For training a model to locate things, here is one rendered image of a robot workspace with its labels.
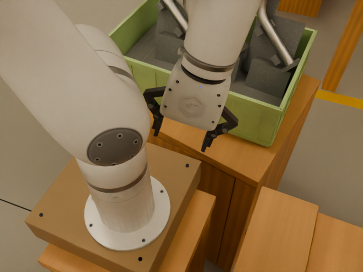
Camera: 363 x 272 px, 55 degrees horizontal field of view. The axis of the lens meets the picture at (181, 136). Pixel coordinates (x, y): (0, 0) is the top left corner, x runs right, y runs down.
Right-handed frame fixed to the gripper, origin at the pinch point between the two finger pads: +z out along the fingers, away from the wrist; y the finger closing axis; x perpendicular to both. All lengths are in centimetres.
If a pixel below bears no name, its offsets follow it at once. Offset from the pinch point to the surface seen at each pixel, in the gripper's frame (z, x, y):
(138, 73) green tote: 20, 44, -18
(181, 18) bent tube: 8, 64, -12
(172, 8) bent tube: 7, 65, -15
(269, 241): 20.0, -2.0, 25.9
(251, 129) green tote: 20.9, 35.0, 19.9
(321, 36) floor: 63, 228, 83
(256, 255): 21.2, -5.7, 23.6
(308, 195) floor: 89, 82, 76
